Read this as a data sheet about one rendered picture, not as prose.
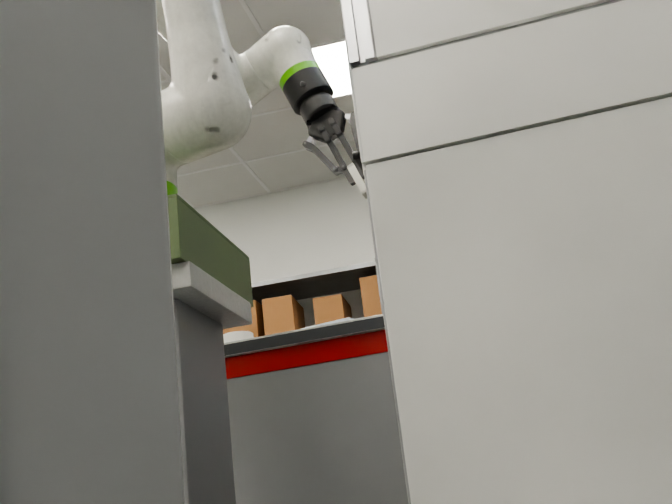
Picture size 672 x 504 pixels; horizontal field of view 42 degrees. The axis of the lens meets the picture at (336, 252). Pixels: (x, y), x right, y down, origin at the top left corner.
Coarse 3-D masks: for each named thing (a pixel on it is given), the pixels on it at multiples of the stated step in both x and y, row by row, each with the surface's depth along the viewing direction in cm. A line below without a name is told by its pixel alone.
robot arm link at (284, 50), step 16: (272, 32) 181; (288, 32) 180; (256, 48) 182; (272, 48) 180; (288, 48) 179; (304, 48) 180; (256, 64) 181; (272, 64) 180; (288, 64) 178; (304, 64) 178; (272, 80) 182
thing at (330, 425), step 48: (288, 336) 178; (336, 336) 175; (384, 336) 173; (240, 384) 179; (288, 384) 176; (336, 384) 173; (384, 384) 170; (240, 432) 176; (288, 432) 173; (336, 432) 171; (384, 432) 168; (240, 480) 174; (288, 480) 171; (336, 480) 168; (384, 480) 165
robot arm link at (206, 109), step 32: (192, 0) 143; (192, 32) 142; (224, 32) 145; (192, 64) 141; (224, 64) 142; (192, 96) 140; (224, 96) 140; (192, 128) 140; (224, 128) 140; (192, 160) 148
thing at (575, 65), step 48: (624, 0) 107; (480, 48) 111; (528, 48) 109; (576, 48) 107; (624, 48) 106; (384, 96) 113; (432, 96) 111; (480, 96) 109; (528, 96) 107; (576, 96) 106; (624, 96) 104; (384, 144) 111; (432, 144) 109
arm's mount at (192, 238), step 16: (176, 208) 129; (192, 208) 135; (176, 224) 128; (192, 224) 134; (208, 224) 141; (176, 240) 127; (192, 240) 132; (208, 240) 140; (224, 240) 148; (176, 256) 127; (192, 256) 131; (208, 256) 138; (224, 256) 146; (240, 256) 155; (208, 272) 137; (224, 272) 145; (240, 272) 153; (240, 288) 152
